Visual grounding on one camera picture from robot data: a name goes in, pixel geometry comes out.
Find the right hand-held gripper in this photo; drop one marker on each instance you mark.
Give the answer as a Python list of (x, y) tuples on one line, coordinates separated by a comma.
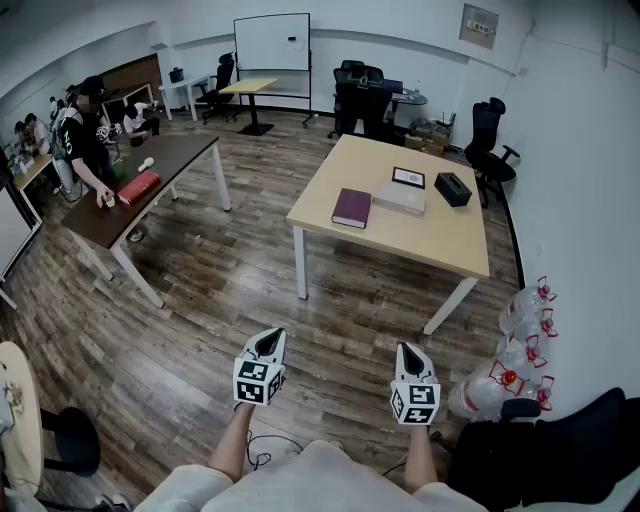
[(417, 400)]

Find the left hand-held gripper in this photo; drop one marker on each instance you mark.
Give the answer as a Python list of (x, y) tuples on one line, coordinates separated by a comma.
[(252, 382)]

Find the maroon book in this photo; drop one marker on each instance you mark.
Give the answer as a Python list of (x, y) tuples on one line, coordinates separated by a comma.
[(351, 207)]

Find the beige book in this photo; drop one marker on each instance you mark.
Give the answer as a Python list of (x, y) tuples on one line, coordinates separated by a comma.
[(400, 197)]

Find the person's left forearm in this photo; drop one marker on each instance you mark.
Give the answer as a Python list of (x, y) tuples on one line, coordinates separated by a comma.
[(232, 445)]

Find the person's right forearm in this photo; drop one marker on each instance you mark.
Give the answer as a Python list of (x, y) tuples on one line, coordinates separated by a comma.
[(420, 460)]

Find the light wooden table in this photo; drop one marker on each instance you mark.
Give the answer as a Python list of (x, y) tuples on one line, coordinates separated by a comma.
[(400, 240)]

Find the person's beige clothing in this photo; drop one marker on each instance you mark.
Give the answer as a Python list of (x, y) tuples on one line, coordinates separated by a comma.
[(325, 480)]

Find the black office chair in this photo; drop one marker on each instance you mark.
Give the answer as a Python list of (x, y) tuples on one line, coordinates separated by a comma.
[(487, 130), (575, 440), (362, 107), (222, 75), (352, 70)]

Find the black tissue box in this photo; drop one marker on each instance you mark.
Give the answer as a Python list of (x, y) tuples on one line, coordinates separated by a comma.
[(452, 190)]

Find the black framed picture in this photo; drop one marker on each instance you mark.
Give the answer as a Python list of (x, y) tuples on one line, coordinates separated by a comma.
[(408, 177)]

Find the red box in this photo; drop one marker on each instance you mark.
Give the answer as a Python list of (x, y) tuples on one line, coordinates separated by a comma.
[(139, 187)]

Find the black stool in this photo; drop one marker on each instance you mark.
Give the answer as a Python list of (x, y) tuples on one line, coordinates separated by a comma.
[(72, 442)]

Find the dark brown table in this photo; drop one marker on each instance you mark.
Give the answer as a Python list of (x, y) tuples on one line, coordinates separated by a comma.
[(165, 155)]

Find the small white object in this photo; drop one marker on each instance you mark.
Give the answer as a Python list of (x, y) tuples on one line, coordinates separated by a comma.
[(146, 164)]

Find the cardboard box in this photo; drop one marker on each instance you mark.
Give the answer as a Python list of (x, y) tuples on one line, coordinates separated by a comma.
[(425, 137)]

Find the green box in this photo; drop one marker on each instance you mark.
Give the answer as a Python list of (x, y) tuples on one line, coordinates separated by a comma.
[(119, 168)]

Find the black router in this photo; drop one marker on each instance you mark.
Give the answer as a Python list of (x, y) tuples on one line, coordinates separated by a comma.
[(446, 121)]

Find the round beige table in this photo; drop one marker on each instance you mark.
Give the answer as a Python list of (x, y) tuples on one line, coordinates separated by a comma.
[(22, 440)]

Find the small yellow table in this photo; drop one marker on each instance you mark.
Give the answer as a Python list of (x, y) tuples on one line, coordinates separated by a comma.
[(247, 85)]

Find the dark round desk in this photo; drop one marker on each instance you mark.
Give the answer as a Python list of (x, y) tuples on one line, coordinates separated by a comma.
[(412, 98)]

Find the white partition board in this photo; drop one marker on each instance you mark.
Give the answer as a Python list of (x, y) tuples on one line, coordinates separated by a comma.
[(12, 230)]

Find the open laptop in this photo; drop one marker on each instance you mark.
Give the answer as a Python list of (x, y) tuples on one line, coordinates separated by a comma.
[(392, 86)]

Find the black pot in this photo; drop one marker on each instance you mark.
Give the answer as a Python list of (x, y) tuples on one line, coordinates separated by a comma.
[(176, 75)]

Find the light wood desk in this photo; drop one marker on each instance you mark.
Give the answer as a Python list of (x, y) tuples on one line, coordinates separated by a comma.
[(32, 170)]

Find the whiteboard on stand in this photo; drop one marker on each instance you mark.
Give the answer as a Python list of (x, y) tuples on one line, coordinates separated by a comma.
[(272, 42)]

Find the white frame desk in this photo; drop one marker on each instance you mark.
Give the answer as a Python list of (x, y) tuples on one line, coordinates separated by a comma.
[(132, 89)]

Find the grey wall panel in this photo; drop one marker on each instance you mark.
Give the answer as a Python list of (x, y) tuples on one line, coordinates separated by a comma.
[(479, 25)]

